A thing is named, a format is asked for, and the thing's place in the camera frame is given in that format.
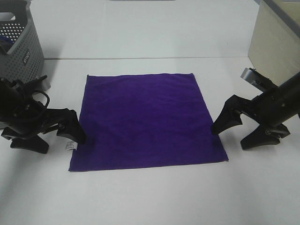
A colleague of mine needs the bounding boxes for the beige plastic basket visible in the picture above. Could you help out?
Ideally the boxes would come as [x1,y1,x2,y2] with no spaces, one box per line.
[248,0,300,85]

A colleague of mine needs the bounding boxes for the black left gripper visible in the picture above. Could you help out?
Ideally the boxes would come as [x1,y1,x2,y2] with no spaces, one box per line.
[0,78,86,154]

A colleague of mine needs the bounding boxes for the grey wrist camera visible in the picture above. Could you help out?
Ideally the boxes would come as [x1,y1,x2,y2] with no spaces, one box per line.
[240,68,276,92]
[27,75,51,91]

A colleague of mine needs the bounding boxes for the purple towel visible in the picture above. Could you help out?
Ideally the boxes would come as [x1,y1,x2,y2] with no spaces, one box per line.
[69,74,228,172]

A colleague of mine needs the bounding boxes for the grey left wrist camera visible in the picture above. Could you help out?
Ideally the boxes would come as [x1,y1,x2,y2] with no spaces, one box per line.
[27,75,51,91]

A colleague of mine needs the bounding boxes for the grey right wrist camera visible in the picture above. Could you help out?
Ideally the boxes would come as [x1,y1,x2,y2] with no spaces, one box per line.
[240,68,276,92]

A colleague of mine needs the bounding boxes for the grey perforated plastic basket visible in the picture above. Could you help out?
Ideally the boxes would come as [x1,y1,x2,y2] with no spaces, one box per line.
[0,0,45,83]

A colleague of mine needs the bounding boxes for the purple cloth inside grey basket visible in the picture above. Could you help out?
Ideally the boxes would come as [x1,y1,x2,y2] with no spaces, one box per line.
[0,36,14,47]

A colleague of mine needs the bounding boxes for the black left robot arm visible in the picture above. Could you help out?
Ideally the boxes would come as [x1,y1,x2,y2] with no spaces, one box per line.
[0,76,87,154]

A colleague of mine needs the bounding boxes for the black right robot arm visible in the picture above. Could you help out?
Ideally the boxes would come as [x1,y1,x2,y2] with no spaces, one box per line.
[211,68,300,150]

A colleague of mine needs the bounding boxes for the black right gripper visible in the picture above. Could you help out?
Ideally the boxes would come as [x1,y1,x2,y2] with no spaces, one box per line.
[211,81,291,150]

